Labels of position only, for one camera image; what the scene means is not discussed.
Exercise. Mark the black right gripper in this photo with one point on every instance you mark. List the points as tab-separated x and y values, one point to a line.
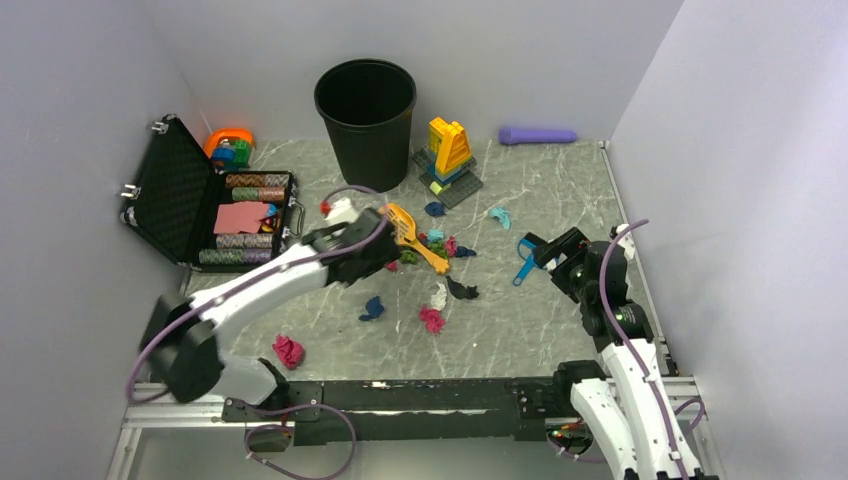
574	244

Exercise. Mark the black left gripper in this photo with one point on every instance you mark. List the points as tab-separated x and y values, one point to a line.
389	253

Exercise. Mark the blue brush with black bristles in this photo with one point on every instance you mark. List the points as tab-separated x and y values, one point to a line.
524	249

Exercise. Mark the yellow slotted plastic scoop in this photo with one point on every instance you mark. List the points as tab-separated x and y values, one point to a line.
406	235

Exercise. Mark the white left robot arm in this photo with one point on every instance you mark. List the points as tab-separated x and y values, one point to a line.
186	342

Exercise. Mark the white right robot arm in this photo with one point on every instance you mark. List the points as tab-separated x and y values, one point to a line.
621	397

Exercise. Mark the dark blue paper scrap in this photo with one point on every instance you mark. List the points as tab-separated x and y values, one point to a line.
373	309

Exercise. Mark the light blue paper scrap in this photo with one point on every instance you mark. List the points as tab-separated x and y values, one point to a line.
435	235

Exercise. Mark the green paper scrap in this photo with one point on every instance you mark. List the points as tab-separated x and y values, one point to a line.
437	249

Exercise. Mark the cyan paper scrap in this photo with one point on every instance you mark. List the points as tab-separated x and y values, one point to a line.
502	216

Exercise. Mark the white paper scrap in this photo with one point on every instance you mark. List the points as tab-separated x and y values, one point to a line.
438	300

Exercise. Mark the large pink paper scrap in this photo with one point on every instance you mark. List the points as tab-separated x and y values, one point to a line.
288	351

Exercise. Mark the pink paper scrap centre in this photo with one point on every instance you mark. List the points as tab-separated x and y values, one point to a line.
432	318

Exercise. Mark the magenta paper scrap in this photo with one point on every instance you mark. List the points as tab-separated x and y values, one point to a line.
450	246

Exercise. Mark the navy paper scrap near bricks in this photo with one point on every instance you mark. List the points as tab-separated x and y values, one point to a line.
435	209

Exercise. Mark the black paper scrap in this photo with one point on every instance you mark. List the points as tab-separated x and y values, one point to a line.
461	291

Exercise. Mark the navy paper scrap right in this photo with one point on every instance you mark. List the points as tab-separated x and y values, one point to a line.
464	252

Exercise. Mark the black poker chip case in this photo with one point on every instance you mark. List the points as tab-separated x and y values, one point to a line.
201	217

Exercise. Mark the yellow toy brick building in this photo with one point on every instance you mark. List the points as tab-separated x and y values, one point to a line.
447	163

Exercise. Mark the purple cylinder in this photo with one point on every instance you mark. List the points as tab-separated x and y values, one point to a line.
516	135

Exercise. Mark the black plastic trash bin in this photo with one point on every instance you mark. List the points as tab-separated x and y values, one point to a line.
367	107

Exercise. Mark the orange tape dispenser toy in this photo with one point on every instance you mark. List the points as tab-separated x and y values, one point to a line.
229	149

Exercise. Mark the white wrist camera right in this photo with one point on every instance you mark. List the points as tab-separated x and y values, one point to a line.
625	241

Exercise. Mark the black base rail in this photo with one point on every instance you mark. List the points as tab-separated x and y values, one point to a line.
522	408

